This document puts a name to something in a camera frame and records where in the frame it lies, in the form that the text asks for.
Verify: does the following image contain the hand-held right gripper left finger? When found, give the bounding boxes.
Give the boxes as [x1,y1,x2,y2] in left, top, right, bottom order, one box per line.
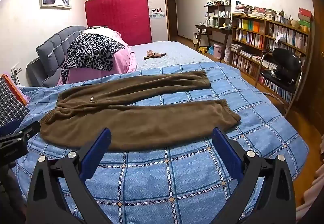
[27,127,113,224]

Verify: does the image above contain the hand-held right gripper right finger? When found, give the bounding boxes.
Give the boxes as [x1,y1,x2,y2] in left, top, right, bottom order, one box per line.
[212,126,296,224]

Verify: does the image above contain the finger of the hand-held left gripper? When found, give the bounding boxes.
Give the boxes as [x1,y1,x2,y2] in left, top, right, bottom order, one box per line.
[0,121,41,144]

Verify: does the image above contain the brown fleece pants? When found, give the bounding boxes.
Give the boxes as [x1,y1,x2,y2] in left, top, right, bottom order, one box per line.
[40,70,241,151]

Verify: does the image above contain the orange edged cushion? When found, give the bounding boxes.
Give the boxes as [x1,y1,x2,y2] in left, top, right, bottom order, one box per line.
[0,74,28,106]

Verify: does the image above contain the blue checked blanket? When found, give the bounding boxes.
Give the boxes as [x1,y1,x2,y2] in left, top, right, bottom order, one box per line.
[15,62,310,224]

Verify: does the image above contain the grey padded headboard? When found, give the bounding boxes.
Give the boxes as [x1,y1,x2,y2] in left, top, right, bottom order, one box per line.
[27,26,88,88]

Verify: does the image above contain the pink quilt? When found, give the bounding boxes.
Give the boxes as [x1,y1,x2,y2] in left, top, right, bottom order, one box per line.
[57,27,138,85]

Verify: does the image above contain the leopard print cloth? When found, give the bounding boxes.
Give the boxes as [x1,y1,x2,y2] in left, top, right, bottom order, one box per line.
[61,33,126,83]

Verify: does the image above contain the pink waste bin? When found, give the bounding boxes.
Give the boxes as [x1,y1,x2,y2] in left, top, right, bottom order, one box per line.
[213,44,224,60]

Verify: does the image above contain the person's pink clothing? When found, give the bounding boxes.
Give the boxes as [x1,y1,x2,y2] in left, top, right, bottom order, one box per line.
[296,135,324,224]

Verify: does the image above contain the black metal chair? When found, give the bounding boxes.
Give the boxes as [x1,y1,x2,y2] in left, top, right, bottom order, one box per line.
[254,48,303,117]

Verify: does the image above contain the pale blue bed sheet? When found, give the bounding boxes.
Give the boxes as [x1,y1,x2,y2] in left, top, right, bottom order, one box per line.
[130,41,221,71]

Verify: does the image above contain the pink handheld fan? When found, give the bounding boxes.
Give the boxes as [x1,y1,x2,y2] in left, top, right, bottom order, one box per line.
[148,50,168,58]

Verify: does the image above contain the white cloth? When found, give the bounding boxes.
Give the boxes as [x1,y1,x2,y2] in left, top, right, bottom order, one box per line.
[97,27,119,38]

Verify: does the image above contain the wooden bookshelf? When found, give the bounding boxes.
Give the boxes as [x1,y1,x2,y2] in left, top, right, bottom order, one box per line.
[230,12,310,103]

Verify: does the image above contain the dark wooden desk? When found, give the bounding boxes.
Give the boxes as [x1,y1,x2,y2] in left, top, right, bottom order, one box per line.
[195,24,233,62]

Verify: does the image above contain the dark wooden door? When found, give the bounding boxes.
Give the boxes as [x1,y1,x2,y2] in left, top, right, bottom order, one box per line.
[308,0,324,138]

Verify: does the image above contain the red mattress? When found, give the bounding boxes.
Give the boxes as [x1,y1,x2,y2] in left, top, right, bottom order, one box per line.
[84,0,153,46]

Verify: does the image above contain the small wooden desk shelf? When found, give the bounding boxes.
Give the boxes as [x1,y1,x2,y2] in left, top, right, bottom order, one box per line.
[205,4,232,27]

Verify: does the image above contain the stack of books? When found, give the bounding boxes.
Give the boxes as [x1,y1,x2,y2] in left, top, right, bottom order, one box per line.
[234,4,276,20]

